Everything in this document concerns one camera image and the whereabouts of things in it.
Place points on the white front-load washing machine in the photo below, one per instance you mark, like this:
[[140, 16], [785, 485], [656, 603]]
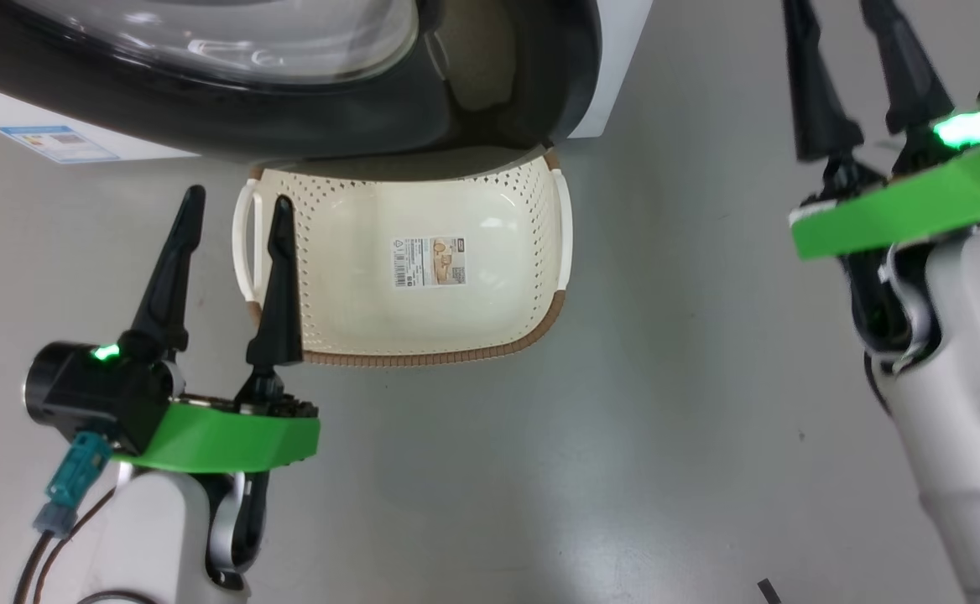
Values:
[[612, 67]]

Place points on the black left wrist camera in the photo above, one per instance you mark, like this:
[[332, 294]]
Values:
[[87, 390]]

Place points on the black floor tape mark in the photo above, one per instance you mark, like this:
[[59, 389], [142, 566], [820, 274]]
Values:
[[769, 592]]

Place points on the blue energy label sticker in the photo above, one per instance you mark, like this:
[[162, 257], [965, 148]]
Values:
[[58, 144]]

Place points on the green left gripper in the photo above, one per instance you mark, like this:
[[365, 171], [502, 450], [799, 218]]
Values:
[[221, 440]]

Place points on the black glass washing machine door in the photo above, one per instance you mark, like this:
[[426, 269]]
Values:
[[205, 109]]

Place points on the cream perforated laundry basket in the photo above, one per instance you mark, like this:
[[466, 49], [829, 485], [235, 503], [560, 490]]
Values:
[[456, 319]]

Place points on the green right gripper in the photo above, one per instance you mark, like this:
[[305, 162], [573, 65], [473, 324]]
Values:
[[918, 205]]

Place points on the basket product label sticker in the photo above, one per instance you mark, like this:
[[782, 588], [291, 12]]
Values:
[[427, 262]]

